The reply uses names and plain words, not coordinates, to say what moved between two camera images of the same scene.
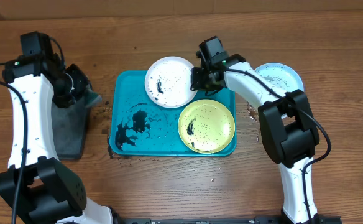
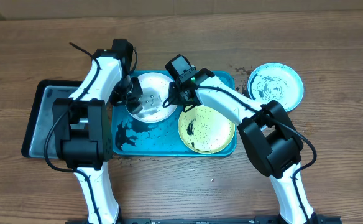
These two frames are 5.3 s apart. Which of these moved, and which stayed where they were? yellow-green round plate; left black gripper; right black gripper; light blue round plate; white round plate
Moved: right black gripper; white round plate; left black gripper
Stayed: light blue round plate; yellow-green round plate
